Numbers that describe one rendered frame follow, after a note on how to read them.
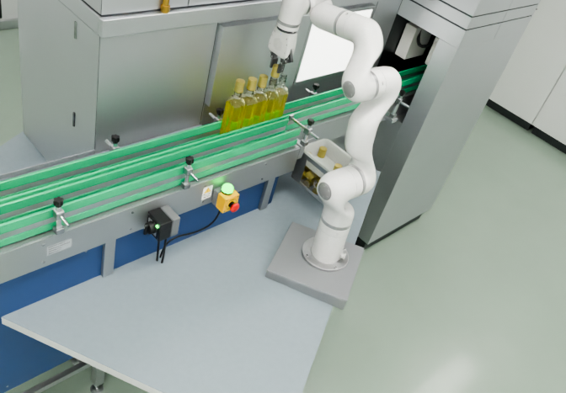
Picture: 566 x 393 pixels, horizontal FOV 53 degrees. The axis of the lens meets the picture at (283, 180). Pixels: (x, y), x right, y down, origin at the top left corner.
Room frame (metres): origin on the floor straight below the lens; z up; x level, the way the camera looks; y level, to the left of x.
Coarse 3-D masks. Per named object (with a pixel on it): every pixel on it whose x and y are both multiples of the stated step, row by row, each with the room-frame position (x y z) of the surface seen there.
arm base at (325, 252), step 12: (324, 228) 1.65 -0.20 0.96; (312, 240) 1.75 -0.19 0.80; (324, 240) 1.64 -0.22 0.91; (336, 240) 1.64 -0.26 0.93; (312, 252) 1.66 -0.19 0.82; (324, 252) 1.63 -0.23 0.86; (336, 252) 1.64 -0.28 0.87; (312, 264) 1.61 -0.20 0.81; (324, 264) 1.62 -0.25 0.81; (336, 264) 1.64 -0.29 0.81
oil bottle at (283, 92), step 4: (276, 84) 2.07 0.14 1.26; (276, 88) 2.04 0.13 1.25; (280, 88) 2.04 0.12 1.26; (284, 88) 2.05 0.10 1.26; (280, 92) 2.03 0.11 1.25; (284, 92) 2.05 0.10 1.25; (280, 96) 2.03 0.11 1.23; (284, 96) 2.05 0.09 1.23; (280, 100) 2.04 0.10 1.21; (284, 100) 2.05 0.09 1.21; (276, 104) 2.03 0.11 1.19; (280, 104) 2.04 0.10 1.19; (284, 104) 2.06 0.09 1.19; (276, 108) 2.03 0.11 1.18; (280, 108) 2.05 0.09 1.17; (284, 108) 2.07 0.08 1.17; (276, 112) 2.03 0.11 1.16; (280, 112) 2.05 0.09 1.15; (276, 116) 2.04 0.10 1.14; (280, 116) 2.06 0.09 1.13
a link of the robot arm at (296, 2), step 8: (288, 0) 1.98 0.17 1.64; (296, 0) 1.97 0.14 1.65; (304, 0) 1.99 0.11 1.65; (280, 8) 1.99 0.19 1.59; (288, 8) 1.97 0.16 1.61; (296, 8) 1.98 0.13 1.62; (304, 8) 2.00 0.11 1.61; (280, 16) 1.98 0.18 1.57; (288, 16) 1.97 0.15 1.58; (296, 16) 1.98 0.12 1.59; (296, 24) 1.99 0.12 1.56
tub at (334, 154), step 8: (312, 144) 2.11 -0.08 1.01; (320, 144) 2.16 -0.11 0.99; (328, 144) 2.17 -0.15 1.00; (312, 152) 2.12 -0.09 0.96; (328, 152) 2.16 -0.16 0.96; (336, 152) 2.14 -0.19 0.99; (344, 152) 2.12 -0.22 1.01; (320, 160) 2.11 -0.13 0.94; (328, 160) 2.13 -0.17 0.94; (336, 160) 2.13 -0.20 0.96; (344, 160) 2.11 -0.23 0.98; (328, 168) 1.97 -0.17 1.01
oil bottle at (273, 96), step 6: (264, 90) 2.00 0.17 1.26; (270, 90) 2.00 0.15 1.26; (276, 90) 2.02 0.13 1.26; (270, 96) 1.98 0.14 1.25; (276, 96) 2.01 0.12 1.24; (270, 102) 1.99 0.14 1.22; (276, 102) 2.01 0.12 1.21; (270, 108) 1.99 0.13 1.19; (264, 114) 1.98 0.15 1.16; (270, 114) 2.00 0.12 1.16; (264, 120) 1.98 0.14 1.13
